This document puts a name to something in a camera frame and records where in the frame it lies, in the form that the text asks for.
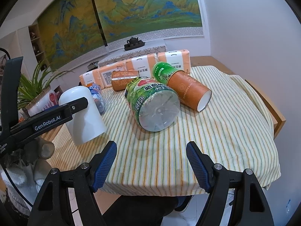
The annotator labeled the white paper cup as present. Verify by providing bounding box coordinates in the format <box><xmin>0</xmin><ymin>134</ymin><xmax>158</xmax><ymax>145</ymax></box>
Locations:
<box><xmin>59</xmin><ymin>86</ymin><xmax>107</xmax><ymax>145</ymax></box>

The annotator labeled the orange paper cup back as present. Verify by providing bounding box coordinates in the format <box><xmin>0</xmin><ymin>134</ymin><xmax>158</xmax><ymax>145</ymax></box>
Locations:
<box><xmin>111</xmin><ymin>71</ymin><xmax>139</xmax><ymax>91</ymax></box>

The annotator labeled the orange paper cup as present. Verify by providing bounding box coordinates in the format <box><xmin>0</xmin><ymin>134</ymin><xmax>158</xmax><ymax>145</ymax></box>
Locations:
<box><xmin>167</xmin><ymin>71</ymin><xmax>212</xmax><ymax>112</ymax></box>
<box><xmin>111</xmin><ymin>71</ymin><xmax>139</xmax><ymax>91</ymax></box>

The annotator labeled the orange paper cup front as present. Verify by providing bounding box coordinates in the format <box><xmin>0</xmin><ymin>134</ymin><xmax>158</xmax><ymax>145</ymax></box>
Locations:
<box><xmin>167</xmin><ymin>71</ymin><xmax>212</xmax><ymax>112</ymax></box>

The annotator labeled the gloved left hand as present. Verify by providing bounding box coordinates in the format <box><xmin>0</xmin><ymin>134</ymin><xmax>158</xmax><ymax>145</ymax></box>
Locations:
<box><xmin>1</xmin><ymin>137</ymin><xmax>55</xmax><ymax>215</ymax></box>

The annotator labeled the potted spider plant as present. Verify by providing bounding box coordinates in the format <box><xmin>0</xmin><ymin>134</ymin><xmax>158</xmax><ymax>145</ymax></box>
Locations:
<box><xmin>17</xmin><ymin>59</ymin><xmax>72</xmax><ymax>110</ymax></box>

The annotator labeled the white red ceramic pot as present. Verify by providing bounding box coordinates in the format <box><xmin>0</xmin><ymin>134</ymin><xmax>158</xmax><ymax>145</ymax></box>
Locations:
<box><xmin>26</xmin><ymin>86</ymin><xmax>58</xmax><ymax>116</ymax></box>

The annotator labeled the striped tablecloth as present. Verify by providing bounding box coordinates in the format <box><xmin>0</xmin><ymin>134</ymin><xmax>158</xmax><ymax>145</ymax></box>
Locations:
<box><xmin>41</xmin><ymin>65</ymin><xmax>282</xmax><ymax>197</ymax></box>

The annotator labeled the tissue pack far left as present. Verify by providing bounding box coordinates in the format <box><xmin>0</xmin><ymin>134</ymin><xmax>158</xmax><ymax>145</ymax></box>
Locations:
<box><xmin>80</xmin><ymin>69</ymin><xmax>105</xmax><ymax>89</ymax></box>

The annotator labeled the tissue pack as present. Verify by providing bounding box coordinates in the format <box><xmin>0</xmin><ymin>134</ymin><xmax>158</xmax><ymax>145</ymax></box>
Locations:
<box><xmin>157</xmin><ymin>50</ymin><xmax>191</xmax><ymax>73</ymax></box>
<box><xmin>126</xmin><ymin>54</ymin><xmax>158</xmax><ymax>78</ymax></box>
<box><xmin>98</xmin><ymin>60</ymin><xmax>127</xmax><ymax>88</ymax></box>
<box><xmin>80</xmin><ymin>69</ymin><xmax>105</xmax><ymax>89</ymax></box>

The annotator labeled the blue label plastic bottle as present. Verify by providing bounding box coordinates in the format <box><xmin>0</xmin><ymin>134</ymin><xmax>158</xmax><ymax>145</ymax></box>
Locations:
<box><xmin>88</xmin><ymin>83</ymin><xmax>105</xmax><ymax>114</ymax></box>

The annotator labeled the landscape mural painting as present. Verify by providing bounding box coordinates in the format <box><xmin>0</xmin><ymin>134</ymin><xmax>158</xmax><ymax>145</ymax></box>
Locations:
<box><xmin>37</xmin><ymin>0</ymin><xmax>203</xmax><ymax>69</ymax></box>

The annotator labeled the black teapot set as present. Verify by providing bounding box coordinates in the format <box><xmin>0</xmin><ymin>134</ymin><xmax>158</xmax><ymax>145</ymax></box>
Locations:
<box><xmin>124</xmin><ymin>37</ymin><xmax>145</xmax><ymax>51</ymax></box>

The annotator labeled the watermelon label green bottle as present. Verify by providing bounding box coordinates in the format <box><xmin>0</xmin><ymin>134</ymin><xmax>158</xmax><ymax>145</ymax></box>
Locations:
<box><xmin>125</xmin><ymin>76</ymin><xmax>180</xmax><ymax>132</ymax></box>

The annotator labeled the lace covered side table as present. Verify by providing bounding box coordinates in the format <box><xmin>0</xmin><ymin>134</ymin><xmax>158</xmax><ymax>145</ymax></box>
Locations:
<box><xmin>98</xmin><ymin>43</ymin><xmax>167</xmax><ymax>68</ymax></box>

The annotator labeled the tissue pack far right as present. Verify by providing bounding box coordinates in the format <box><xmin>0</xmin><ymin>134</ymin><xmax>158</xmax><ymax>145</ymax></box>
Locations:
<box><xmin>157</xmin><ymin>50</ymin><xmax>191</xmax><ymax>73</ymax></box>

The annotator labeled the wooden wall shelf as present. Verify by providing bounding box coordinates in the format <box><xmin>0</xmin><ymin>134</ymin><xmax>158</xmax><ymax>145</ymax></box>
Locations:
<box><xmin>29</xmin><ymin>24</ymin><xmax>49</xmax><ymax>71</ymax></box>

